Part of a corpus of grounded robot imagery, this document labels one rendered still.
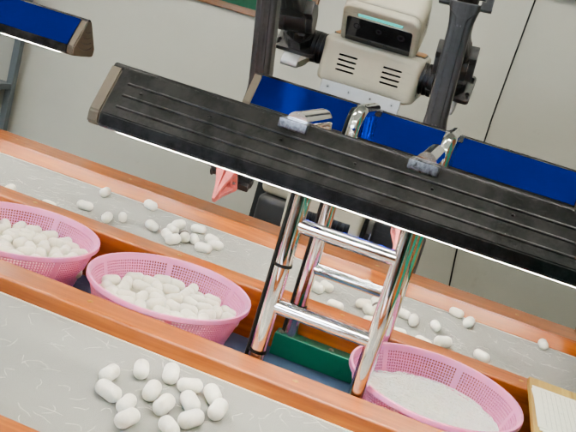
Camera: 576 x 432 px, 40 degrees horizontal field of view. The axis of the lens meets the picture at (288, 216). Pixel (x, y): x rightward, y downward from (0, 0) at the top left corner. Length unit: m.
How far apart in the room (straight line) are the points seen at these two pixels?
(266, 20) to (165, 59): 2.12
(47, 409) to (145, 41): 3.11
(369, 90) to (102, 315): 1.23
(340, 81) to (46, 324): 1.27
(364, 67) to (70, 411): 1.45
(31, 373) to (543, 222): 0.61
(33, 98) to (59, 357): 3.23
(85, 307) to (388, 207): 0.49
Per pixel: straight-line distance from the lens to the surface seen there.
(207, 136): 0.89
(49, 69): 4.17
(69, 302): 1.15
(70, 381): 1.00
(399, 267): 1.05
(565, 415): 1.29
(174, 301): 1.30
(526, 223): 0.86
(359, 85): 2.17
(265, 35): 1.79
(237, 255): 1.62
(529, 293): 3.65
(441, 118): 1.71
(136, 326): 1.12
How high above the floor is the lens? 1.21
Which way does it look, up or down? 13 degrees down
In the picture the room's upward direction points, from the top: 16 degrees clockwise
